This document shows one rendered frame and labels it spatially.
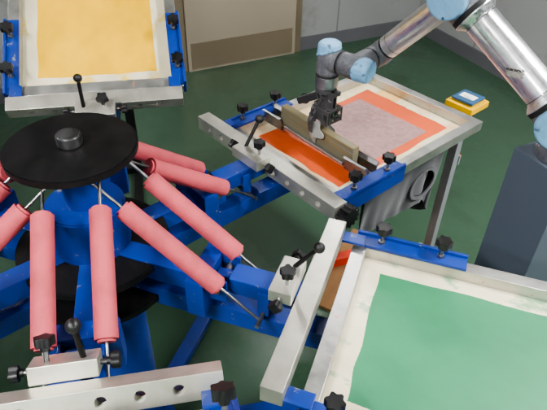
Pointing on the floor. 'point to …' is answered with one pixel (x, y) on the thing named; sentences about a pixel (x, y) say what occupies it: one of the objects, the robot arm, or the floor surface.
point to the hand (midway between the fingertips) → (317, 137)
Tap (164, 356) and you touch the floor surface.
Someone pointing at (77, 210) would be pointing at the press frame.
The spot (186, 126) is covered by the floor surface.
